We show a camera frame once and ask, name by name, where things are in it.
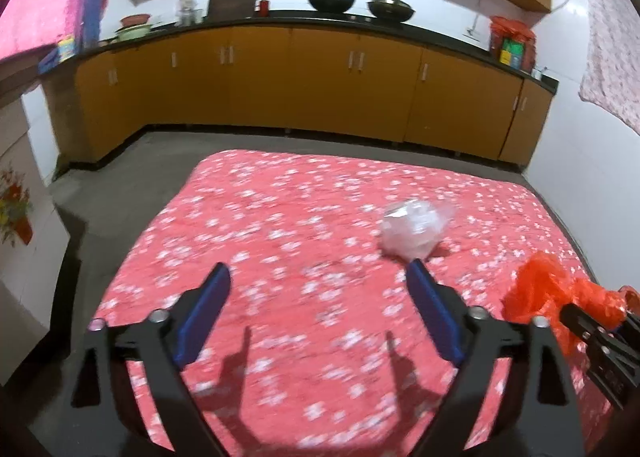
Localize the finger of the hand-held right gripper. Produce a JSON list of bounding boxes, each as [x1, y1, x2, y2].
[[559, 304, 603, 340]]

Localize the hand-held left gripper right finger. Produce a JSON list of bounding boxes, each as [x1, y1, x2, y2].
[[400, 260, 586, 457]]

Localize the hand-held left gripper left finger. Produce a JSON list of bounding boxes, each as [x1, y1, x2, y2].
[[72, 263, 232, 457]]

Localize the red plastic bag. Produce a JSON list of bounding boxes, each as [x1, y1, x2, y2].
[[501, 252, 640, 355]]

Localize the small clear plastic bag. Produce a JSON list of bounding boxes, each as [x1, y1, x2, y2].
[[380, 198, 457, 260]]

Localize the red floral blanket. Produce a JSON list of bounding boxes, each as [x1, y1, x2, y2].
[[95, 149, 617, 457]]

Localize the white cabinet with flower print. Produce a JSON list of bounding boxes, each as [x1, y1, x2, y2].
[[0, 97, 72, 334]]

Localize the orange lower kitchen cabinets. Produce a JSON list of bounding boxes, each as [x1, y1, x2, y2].
[[75, 22, 554, 168]]

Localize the green box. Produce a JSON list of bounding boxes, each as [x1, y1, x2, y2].
[[501, 39, 524, 68]]

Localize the black kitchen countertop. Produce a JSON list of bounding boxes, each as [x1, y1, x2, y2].
[[40, 9, 560, 92]]

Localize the hanging pink floral cloth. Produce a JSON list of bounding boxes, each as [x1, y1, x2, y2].
[[579, 0, 640, 136]]

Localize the red gift bag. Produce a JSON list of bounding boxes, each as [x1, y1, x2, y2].
[[489, 16, 537, 73]]

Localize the green bowl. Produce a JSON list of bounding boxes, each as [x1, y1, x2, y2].
[[116, 23, 154, 42]]

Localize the black pot with lid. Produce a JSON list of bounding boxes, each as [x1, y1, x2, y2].
[[367, 0, 417, 23]]

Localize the glass jar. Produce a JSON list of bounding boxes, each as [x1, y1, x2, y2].
[[176, 0, 202, 27]]

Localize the brown cutting board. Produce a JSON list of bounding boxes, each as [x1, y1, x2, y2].
[[207, 0, 259, 20]]

